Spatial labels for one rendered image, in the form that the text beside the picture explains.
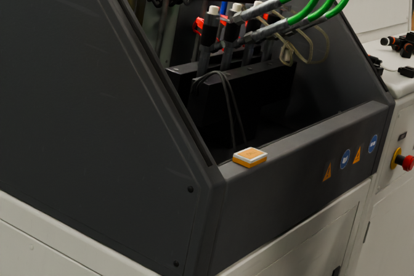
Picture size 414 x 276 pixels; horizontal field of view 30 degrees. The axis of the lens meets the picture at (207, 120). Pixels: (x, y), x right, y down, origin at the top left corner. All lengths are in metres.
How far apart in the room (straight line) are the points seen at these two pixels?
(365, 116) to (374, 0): 0.63
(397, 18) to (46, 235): 1.30
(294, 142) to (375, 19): 0.87
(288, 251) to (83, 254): 0.37
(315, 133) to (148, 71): 0.38
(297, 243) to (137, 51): 0.51
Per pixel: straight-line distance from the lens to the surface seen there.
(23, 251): 1.29
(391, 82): 1.65
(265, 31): 1.41
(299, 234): 1.37
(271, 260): 1.30
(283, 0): 1.30
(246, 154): 1.11
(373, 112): 1.51
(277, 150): 1.19
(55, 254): 1.24
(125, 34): 1.05
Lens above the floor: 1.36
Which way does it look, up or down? 19 degrees down
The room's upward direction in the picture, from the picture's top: 11 degrees clockwise
